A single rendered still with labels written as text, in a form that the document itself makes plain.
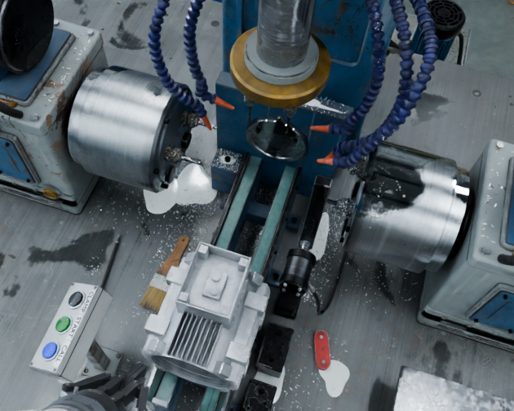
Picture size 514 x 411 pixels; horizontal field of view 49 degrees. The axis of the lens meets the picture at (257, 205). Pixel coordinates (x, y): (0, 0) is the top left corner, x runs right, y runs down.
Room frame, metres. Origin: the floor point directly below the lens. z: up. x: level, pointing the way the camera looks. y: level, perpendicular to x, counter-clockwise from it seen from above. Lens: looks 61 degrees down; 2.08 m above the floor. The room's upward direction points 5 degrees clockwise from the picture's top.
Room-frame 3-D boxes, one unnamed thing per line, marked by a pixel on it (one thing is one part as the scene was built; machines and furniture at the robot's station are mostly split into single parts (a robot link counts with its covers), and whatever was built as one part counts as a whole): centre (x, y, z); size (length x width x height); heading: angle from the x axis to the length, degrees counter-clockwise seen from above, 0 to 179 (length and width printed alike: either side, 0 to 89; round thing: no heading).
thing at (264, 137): (0.77, -0.03, 1.02); 0.15 x 0.02 x 0.15; 77
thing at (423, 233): (0.60, -0.33, 1.04); 0.41 x 0.25 x 0.25; 77
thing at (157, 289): (0.51, 0.20, 0.80); 0.21 x 0.05 x 0.01; 163
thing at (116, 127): (0.76, 0.34, 1.04); 0.37 x 0.25 x 0.25; 77
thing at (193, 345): (0.33, 0.07, 1.02); 0.20 x 0.19 x 0.19; 166
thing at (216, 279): (0.37, 0.06, 1.11); 0.12 x 0.11 x 0.07; 166
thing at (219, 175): (0.77, 0.08, 0.86); 0.07 x 0.06 x 0.12; 77
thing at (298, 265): (0.62, -0.17, 0.92); 0.45 x 0.13 x 0.24; 167
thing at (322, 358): (0.35, -0.18, 0.81); 0.09 x 0.03 x 0.02; 7
